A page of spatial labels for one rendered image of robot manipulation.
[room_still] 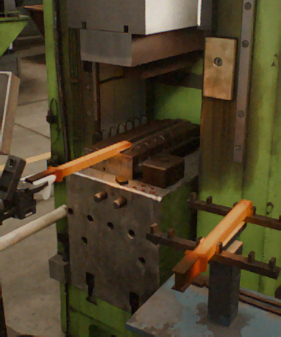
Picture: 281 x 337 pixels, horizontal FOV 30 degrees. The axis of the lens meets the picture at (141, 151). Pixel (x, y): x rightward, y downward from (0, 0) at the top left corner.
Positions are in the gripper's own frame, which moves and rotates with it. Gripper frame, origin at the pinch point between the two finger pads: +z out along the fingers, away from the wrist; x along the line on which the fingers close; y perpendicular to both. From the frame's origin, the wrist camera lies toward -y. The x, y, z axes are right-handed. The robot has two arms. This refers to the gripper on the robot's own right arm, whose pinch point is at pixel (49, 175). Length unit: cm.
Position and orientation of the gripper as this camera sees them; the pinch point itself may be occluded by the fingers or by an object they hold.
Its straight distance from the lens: 146.4
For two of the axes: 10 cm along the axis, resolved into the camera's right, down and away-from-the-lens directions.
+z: 5.9, -2.6, 7.6
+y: 0.0, 9.4, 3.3
